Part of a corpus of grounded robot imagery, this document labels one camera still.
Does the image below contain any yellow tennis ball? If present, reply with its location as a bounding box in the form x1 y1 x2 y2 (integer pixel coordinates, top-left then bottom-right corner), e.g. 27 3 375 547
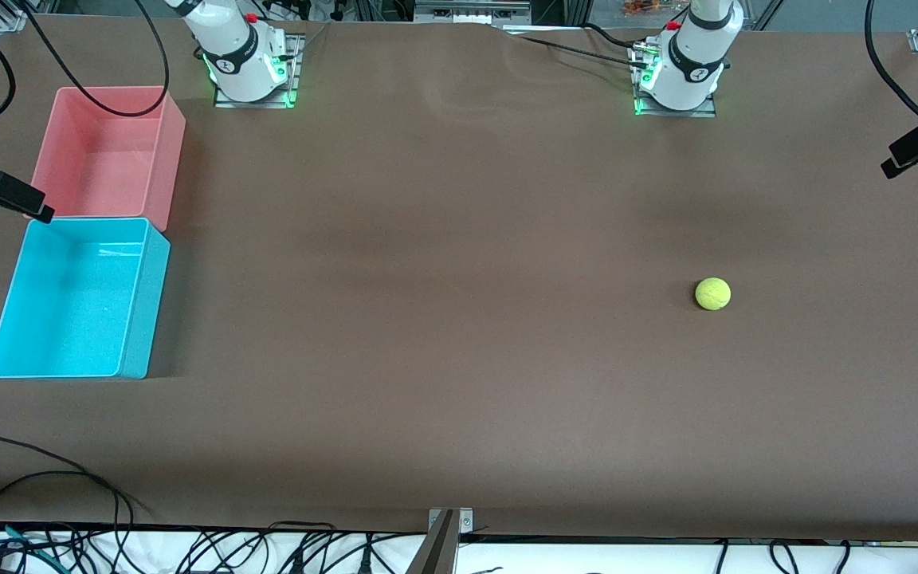
695 277 732 311

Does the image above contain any pink plastic bin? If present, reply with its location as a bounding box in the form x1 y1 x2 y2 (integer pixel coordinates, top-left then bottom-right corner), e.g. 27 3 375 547
31 86 186 232

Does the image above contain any blue plastic bin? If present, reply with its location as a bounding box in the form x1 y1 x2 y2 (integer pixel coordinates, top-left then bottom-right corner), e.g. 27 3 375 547
0 217 171 379

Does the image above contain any grey power strip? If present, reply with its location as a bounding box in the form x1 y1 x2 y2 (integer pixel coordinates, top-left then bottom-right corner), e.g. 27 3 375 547
414 0 533 25

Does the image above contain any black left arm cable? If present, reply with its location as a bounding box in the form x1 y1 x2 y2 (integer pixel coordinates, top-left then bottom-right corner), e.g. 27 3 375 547
865 0 918 132

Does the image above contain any thick black cable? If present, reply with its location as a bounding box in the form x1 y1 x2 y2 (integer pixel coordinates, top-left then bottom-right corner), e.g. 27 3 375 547
583 22 645 50

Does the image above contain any teal cable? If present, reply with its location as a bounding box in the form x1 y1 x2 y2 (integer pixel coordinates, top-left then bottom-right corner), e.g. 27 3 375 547
0 520 53 563

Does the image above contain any thin black cable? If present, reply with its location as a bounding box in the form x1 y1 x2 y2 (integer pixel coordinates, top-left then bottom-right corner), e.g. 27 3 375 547
504 30 647 69

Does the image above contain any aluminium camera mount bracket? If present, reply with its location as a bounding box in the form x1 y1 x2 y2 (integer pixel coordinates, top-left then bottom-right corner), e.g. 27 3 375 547
406 508 474 574

